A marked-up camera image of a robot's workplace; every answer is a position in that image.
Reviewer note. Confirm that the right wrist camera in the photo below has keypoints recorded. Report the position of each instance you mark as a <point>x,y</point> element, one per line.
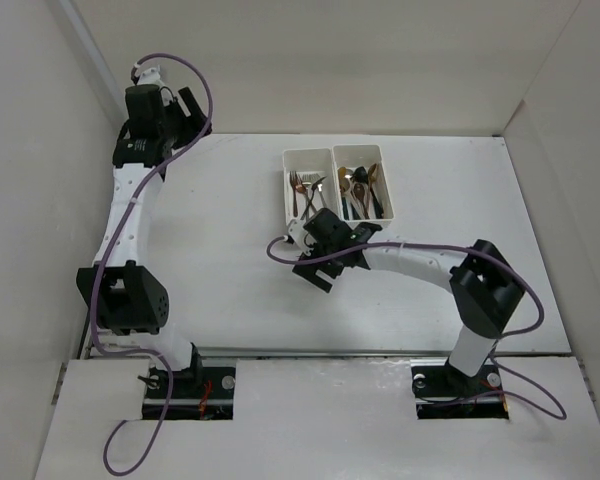
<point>297,234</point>

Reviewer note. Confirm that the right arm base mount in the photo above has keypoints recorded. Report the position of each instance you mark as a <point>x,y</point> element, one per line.
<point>442,393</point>

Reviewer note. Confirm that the white measuring scoop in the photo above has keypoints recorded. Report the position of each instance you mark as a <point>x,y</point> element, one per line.
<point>347,191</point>

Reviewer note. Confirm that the slim silver fork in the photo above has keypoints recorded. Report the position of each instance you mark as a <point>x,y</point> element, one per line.
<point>309,196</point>

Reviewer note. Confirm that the copper small fork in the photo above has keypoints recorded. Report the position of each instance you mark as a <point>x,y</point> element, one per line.
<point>294,183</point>

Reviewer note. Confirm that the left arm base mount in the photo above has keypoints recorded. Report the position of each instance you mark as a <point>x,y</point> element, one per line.
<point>202,391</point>

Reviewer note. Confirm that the black spoon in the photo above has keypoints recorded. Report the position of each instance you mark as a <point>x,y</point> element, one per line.
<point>360,175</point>

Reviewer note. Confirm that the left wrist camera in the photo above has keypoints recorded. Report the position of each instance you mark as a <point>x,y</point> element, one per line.
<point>150,76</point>

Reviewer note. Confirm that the silver fork black handle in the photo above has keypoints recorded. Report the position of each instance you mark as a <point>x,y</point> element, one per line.
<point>311,183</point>

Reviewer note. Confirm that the white plastic bin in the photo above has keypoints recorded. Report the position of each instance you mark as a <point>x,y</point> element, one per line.
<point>353,156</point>
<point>309,161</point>

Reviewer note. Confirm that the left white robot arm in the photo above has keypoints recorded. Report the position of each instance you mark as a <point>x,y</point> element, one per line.
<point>135,342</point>

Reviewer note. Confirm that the copper long fork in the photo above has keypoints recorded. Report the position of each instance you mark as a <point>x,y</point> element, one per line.
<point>301,188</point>

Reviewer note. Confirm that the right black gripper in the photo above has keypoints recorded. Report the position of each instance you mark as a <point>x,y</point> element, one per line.
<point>308,272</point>

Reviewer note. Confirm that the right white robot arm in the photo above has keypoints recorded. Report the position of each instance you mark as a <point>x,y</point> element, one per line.
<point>484,289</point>

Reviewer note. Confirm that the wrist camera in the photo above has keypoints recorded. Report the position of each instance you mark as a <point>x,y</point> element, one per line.
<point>150,76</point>
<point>297,234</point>

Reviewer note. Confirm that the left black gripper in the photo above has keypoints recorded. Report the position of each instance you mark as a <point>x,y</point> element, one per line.
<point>193,124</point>

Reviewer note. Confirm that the brown copper spoon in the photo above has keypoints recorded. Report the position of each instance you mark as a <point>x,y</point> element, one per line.
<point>361,193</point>

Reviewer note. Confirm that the left white plastic bin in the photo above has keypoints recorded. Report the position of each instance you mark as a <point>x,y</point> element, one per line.
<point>309,161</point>

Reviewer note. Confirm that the copper round spoon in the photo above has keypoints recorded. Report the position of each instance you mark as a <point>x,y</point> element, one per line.
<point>372,175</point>

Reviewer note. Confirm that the right white plastic bin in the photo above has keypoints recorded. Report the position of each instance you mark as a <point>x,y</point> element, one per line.
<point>353,156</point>

